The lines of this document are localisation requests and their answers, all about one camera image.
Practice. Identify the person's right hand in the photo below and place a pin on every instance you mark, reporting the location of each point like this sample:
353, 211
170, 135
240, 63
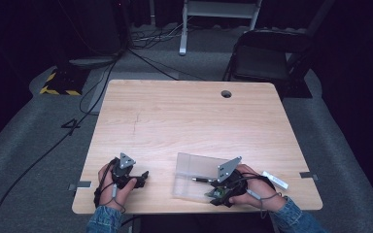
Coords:
262, 191

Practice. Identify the silver green key fob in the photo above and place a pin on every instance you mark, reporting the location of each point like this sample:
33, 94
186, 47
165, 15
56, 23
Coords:
219, 193

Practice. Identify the white metal stand frame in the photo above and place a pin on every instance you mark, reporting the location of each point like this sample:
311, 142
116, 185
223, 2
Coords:
184, 32

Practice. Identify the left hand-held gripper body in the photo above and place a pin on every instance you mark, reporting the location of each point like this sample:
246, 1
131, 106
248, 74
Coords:
122, 171

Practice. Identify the person's left hand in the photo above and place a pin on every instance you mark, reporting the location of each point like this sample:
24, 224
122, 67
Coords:
118, 194

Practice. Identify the black folding chair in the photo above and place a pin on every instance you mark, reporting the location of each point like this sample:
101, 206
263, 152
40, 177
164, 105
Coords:
262, 61

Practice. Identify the dark equipment cabinet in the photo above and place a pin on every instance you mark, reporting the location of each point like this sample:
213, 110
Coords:
90, 29

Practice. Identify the black yellow striped base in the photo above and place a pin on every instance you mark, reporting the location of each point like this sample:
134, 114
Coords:
64, 82

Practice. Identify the black usb stick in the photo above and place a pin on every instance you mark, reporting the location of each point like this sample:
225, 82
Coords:
202, 179

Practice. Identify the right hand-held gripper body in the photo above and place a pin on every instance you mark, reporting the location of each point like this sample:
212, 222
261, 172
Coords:
228, 174

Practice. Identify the silver metal tool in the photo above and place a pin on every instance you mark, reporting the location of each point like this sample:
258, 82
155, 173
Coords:
276, 180

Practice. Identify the clear plastic bag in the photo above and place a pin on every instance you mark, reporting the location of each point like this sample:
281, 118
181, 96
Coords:
191, 174

